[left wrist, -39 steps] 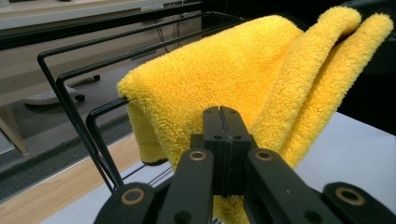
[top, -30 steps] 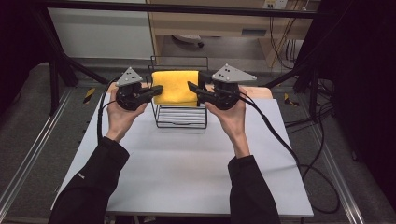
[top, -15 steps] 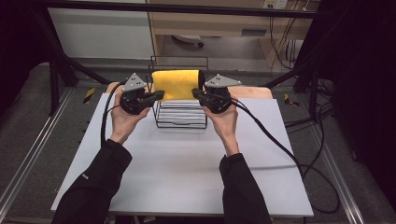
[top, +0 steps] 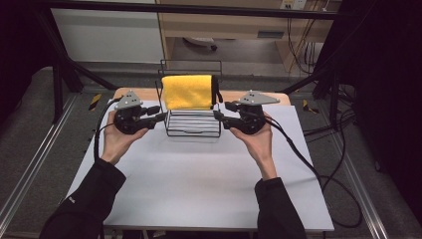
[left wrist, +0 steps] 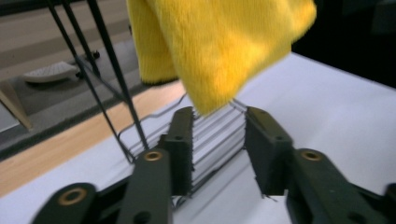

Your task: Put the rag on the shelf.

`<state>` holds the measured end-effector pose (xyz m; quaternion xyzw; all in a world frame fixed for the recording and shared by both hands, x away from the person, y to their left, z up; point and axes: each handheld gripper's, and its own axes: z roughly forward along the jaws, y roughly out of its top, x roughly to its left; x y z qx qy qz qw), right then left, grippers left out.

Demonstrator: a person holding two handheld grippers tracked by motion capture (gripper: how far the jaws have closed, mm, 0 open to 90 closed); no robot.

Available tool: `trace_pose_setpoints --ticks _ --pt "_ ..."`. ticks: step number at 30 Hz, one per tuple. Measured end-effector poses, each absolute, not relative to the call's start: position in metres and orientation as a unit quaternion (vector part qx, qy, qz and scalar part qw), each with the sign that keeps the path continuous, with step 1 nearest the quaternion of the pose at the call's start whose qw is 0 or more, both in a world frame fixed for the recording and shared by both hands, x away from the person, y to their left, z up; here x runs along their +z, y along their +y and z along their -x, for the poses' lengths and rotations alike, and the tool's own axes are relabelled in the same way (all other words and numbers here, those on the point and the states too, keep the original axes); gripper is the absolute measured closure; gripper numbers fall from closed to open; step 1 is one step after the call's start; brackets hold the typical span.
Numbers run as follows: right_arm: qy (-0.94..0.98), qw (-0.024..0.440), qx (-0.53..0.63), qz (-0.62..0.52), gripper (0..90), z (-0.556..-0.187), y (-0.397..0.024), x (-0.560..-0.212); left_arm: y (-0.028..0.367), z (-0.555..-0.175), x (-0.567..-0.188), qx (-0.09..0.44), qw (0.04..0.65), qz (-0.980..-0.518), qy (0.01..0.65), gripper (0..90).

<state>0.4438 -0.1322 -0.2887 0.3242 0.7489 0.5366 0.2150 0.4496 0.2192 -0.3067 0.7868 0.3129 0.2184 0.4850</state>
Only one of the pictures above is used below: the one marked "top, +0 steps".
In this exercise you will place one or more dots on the black metal frame bar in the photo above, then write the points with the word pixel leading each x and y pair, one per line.
pixel 199 10

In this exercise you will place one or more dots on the aluminium floor rail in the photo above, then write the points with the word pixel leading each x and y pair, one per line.
pixel 36 159
pixel 361 186

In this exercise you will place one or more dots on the white power strip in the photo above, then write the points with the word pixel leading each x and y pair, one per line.
pixel 293 4

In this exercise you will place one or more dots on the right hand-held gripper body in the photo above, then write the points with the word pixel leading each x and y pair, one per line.
pixel 252 118

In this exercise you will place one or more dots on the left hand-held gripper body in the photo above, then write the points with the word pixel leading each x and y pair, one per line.
pixel 131 119

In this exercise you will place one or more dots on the office chair base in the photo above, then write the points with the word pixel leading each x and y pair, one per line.
pixel 202 41

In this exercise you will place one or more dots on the yellow towel with black trim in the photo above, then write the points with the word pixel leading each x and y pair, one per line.
pixel 187 91

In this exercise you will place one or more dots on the person's right hand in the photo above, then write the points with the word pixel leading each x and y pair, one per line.
pixel 260 146

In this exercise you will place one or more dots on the yellow black floor tape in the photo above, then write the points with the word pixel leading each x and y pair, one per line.
pixel 310 107
pixel 95 102

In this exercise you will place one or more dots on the person's left hand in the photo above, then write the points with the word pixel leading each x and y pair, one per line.
pixel 117 142

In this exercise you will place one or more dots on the white cabinet panel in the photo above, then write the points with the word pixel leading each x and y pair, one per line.
pixel 109 36

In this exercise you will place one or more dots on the black metal stand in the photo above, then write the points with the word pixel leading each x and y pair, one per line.
pixel 331 86
pixel 58 83

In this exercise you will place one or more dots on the light wooden desk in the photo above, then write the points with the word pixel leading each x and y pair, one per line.
pixel 225 28

